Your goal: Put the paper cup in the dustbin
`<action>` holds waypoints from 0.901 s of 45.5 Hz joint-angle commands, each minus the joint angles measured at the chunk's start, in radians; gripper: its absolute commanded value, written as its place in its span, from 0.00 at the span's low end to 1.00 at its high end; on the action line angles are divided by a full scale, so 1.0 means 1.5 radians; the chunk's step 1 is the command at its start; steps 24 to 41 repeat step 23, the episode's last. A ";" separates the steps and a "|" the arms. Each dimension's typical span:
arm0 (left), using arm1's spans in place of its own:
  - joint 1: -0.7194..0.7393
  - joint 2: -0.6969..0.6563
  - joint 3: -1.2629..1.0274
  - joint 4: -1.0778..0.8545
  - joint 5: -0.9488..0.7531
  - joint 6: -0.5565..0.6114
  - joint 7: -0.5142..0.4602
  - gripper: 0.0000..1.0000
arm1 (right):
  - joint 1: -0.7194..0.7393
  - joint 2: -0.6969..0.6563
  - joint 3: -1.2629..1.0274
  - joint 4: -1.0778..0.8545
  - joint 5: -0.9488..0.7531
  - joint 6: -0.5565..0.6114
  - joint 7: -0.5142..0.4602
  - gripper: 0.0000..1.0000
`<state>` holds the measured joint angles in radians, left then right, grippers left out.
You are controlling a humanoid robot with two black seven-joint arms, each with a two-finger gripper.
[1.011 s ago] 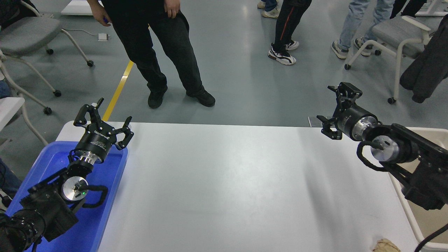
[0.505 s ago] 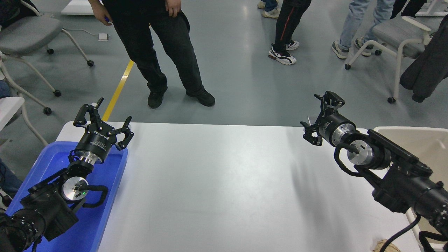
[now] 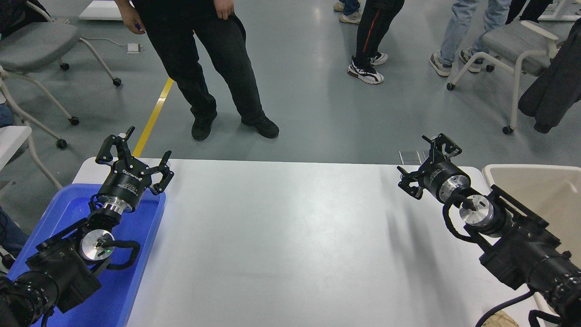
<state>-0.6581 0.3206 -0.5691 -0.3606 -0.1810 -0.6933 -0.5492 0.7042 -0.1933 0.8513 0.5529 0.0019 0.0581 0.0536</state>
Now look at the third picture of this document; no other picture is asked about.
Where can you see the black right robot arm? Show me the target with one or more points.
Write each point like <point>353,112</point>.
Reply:
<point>522,254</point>

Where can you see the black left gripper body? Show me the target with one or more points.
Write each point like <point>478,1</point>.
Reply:
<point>125,184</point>

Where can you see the blue plastic tray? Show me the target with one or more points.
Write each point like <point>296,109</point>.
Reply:
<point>136,254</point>

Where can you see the dark patterned jacket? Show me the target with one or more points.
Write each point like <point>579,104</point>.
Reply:
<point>13,11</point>

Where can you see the white power adapter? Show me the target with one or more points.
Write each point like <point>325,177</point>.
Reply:
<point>133,47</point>

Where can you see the person's left hand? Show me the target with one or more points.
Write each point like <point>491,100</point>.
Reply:
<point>224,8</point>

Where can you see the white table leg frame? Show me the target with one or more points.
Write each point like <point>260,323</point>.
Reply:
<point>563,17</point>

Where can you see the person's right hand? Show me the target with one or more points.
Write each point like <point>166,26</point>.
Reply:
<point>137,22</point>

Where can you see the white wheeled chair frame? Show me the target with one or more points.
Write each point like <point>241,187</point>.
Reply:
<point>27,97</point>

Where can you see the white flat board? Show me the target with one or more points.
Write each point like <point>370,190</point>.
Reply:
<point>100,11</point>

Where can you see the black coat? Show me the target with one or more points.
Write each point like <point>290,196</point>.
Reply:
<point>553,86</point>

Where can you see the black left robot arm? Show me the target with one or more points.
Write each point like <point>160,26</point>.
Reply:
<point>59,272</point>

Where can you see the person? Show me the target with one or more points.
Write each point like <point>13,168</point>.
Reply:
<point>370,36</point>
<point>531,9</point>
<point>204,59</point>
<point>347,16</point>
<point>4,116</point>
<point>11,231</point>
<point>458,32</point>

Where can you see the white marker pen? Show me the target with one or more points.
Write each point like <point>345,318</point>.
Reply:
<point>140,28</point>

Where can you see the metal floor plate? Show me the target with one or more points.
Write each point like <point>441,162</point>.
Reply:
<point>411,157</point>

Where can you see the large pale plastic bin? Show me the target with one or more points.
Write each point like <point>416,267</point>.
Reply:
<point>544,188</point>

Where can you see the person's right forearm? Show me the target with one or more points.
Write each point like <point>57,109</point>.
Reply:
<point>123,8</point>

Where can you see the crumpled tan paper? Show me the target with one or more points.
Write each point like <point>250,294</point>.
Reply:
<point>499,320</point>

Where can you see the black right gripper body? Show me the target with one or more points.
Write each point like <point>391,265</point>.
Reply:
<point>438,175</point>

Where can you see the grey wheeled chair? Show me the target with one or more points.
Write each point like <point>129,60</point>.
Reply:
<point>36,43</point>
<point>517,45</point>

